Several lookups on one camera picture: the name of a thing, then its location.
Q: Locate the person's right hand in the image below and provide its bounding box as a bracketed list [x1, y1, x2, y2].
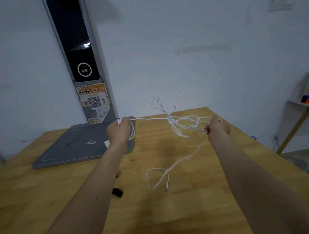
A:
[204, 116, 231, 137]

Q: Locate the person's left hand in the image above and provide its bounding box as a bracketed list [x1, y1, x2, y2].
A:
[107, 117, 131, 147]

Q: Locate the white cable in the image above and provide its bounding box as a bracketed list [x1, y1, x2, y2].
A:
[117, 97, 223, 192]

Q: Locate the person's right forearm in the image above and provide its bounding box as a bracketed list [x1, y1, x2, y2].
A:
[208, 131, 309, 234]

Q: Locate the person's left forearm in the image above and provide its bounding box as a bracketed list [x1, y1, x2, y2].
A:
[45, 142, 128, 234]

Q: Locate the wooden shelf leg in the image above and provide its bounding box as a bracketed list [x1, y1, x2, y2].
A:
[276, 108, 309, 155]

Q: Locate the orange paper sticker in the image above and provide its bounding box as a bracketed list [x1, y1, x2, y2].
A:
[77, 83, 111, 125]

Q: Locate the grey kiosk stand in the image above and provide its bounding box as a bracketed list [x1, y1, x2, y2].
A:
[32, 0, 136, 170]

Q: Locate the white wall shelf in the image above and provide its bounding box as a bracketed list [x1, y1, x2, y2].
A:
[275, 72, 309, 155]

